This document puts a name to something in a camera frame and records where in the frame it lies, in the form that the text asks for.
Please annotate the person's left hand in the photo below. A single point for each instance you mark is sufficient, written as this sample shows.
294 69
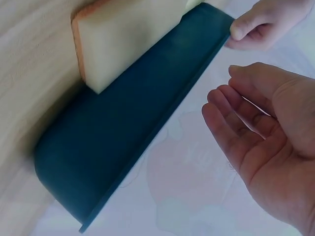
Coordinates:
268 22

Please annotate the person's right hand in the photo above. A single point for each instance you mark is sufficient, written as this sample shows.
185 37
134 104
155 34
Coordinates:
278 147

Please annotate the white sponge with orange backing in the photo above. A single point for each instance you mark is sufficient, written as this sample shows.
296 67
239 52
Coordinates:
123 49

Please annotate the dark teal plastic tray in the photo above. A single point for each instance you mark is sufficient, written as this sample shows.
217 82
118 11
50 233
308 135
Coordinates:
118 137

